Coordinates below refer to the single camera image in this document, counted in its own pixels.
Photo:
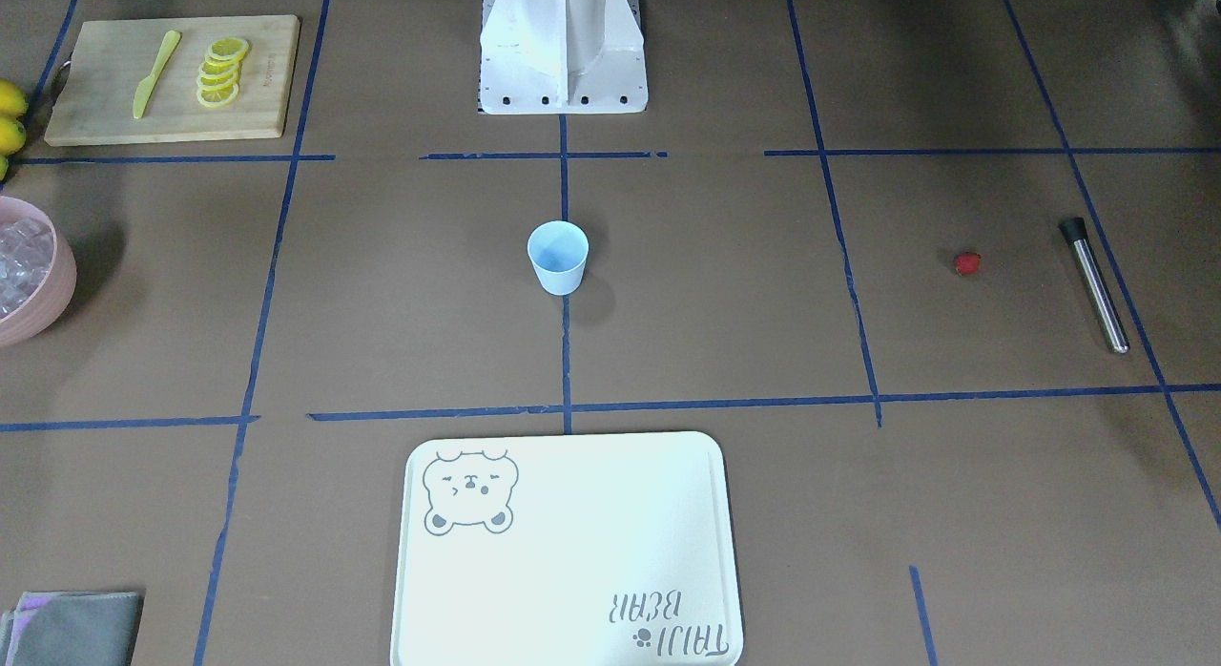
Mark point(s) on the cream bear tray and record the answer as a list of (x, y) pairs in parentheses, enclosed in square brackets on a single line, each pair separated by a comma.
[(594, 549)]

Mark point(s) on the yellow lemon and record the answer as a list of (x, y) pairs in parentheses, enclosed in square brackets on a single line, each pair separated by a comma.
[(13, 135), (14, 102)]

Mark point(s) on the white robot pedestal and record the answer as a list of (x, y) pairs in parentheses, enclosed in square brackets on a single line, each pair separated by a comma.
[(562, 57)]

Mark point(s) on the grey folded cloth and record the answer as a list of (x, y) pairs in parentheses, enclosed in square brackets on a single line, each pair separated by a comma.
[(72, 628)]

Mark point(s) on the light blue plastic cup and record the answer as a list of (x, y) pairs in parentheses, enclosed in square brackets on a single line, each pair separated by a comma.
[(558, 251)]

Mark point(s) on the lemon slices row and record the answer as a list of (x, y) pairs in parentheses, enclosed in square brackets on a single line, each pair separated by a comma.
[(219, 73)]

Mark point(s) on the metal muddler black tip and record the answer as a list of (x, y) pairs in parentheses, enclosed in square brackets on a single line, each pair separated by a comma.
[(1074, 233)]

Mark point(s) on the wooden cutting board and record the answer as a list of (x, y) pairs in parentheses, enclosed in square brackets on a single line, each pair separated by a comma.
[(110, 57)]

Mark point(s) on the pink bowl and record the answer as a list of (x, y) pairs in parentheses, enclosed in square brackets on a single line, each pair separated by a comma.
[(51, 298)]

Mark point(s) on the pile of ice cubes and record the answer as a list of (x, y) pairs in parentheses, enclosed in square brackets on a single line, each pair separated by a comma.
[(27, 248)]

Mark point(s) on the red strawberry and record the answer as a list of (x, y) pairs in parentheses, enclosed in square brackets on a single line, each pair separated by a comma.
[(967, 263)]

